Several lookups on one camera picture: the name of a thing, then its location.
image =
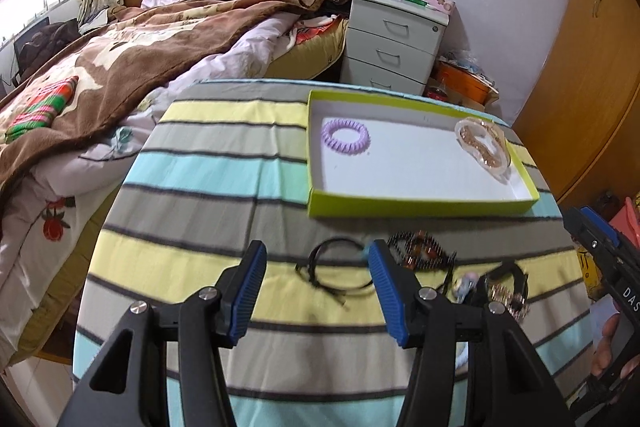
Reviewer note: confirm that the white drawer nightstand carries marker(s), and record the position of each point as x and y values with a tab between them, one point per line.
390	42

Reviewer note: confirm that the cola bottle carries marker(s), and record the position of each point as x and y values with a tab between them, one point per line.
437	93

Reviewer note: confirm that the brown blanket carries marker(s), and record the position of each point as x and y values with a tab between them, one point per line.
150	42

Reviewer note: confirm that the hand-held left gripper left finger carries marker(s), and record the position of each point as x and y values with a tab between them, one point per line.
246	292

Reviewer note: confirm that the orange box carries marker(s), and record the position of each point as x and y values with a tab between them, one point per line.
465	82

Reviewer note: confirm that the dark cloth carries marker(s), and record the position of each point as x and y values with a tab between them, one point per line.
47	44

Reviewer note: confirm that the white floral quilt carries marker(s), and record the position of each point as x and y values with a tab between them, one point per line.
235	57

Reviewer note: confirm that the clear gold hair claw clip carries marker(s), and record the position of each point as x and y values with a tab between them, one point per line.
479	142

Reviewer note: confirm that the wooden wardrobe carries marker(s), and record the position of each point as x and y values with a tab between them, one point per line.
590	82

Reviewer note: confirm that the striped tablecloth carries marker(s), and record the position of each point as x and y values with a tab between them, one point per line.
200	167

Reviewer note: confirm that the black wristband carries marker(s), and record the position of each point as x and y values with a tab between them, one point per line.
521	279

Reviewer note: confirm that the red printed cloth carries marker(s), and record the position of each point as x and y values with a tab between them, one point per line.
312	32

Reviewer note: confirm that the person's right hand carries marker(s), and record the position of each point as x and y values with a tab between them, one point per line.
606	347

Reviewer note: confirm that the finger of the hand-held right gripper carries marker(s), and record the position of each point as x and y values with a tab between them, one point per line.
597	229

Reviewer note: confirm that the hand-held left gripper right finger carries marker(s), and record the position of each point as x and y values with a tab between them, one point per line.
392	294

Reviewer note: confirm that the green cardboard box tray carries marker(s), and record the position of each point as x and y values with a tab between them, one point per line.
415	159

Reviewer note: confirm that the red green plaid pillow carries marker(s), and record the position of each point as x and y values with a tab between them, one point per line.
42	107

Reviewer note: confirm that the rhinestone hair clip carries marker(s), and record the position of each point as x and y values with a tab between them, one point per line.
505	295

